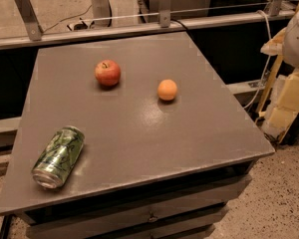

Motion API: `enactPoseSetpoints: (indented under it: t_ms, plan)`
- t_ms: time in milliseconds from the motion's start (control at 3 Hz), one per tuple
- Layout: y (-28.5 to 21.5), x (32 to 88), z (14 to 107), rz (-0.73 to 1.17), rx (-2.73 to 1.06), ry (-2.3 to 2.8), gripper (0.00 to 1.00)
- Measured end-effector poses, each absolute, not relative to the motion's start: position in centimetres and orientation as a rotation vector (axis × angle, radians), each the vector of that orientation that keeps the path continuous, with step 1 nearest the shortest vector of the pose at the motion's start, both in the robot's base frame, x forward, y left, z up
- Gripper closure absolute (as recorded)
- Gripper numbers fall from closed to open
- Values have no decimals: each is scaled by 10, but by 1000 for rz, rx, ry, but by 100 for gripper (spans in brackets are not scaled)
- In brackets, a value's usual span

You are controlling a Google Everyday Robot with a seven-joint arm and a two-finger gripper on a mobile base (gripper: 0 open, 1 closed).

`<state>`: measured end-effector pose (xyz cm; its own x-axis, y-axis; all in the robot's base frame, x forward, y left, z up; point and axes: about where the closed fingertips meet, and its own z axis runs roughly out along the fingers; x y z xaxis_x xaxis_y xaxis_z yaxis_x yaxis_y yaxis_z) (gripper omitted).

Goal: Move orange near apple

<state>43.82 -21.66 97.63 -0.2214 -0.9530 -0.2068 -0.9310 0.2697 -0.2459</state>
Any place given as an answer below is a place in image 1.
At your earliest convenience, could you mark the orange fruit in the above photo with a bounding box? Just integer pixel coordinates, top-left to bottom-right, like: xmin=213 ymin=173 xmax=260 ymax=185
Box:
xmin=157 ymin=80 xmax=177 ymax=101

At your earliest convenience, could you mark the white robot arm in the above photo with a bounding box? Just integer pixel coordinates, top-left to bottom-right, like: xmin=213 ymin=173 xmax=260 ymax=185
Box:
xmin=282 ymin=11 xmax=299 ymax=68

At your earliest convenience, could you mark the red apple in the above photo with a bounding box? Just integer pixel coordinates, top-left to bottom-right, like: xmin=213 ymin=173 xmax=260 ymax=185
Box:
xmin=95 ymin=60 xmax=121 ymax=87

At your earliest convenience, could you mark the grey drawer cabinet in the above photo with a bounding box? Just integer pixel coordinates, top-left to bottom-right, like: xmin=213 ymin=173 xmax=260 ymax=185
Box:
xmin=0 ymin=33 xmax=273 ymax=239

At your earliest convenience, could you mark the green soda can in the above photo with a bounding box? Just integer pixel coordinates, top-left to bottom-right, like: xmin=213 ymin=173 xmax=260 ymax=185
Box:
xmin=31 ymin=125 xmax=85 ymax=189

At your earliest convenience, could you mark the metal drawer handle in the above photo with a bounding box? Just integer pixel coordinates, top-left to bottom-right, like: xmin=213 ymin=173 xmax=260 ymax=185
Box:
xmin=148 ymin=212 xmax=158 ymax=223

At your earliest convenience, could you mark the middle metal bracket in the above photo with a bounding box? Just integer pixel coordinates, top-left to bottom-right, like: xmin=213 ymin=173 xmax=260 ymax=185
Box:
xmin=158 ymin=0 xmax=171 ymax=28

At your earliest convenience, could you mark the metal bracket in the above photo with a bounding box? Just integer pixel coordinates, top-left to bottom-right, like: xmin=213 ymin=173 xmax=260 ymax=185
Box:
xmin=14 ymin=0 xmax=43 ymax=41
xmin=158 ymin=0 xmax=171 ymax=28
xmin=266 ymin=0 xmax=283 ymax=16

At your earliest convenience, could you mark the white cable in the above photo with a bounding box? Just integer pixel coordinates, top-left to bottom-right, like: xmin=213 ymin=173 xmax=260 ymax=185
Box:
xmin=242 ymin=9 xmax=273 ymax=111

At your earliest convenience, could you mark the grey metal rail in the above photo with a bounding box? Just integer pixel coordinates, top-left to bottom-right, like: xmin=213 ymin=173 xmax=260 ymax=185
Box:
xmin=0 ymin=9 xmax=296 ymax=52

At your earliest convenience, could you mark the left metal bracket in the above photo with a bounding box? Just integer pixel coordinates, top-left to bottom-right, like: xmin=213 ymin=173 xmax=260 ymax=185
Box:
xmin=14 ymin=0 xmax=43 ymax=41

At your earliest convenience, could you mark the right metal bracket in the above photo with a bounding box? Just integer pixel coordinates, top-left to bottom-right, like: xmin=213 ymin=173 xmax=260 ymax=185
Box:
xmin=266 ymin=0 xmax=283 ymax=16

